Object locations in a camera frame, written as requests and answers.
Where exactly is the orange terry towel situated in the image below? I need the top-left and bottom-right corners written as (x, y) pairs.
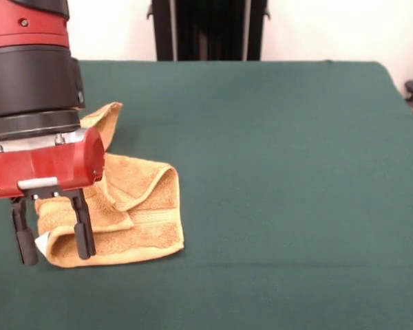
top-left (34, 102), bottom-right (186, 268)

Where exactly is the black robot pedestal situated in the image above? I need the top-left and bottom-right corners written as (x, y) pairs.
top-left (146, 0), bottom-right (273, 62)

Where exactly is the dark green table cloth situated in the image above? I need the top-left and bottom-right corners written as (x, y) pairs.
top-left (0, 60), bottom-right (413, 330)

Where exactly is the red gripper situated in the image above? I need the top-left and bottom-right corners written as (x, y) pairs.
top-left (0, 126), bottom-right (107, 266)

